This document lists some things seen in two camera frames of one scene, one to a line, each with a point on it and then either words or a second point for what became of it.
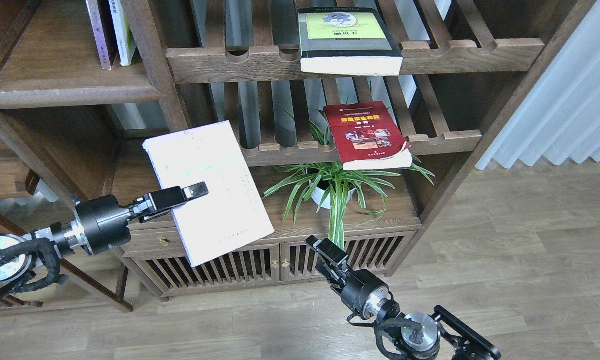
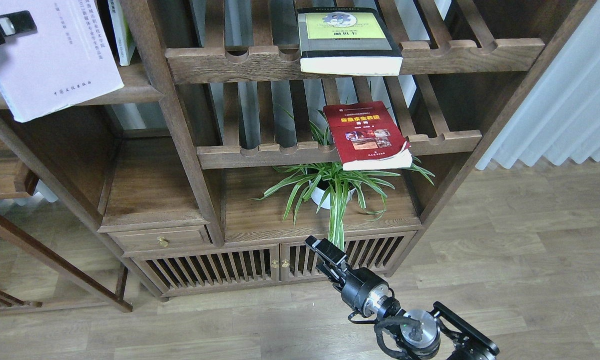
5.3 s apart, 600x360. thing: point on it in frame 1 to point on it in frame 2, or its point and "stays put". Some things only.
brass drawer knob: [162, 242] stays put
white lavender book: [232, 215] to [68, 59]
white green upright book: [124, 40] stays put
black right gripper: [360, 290] stays put
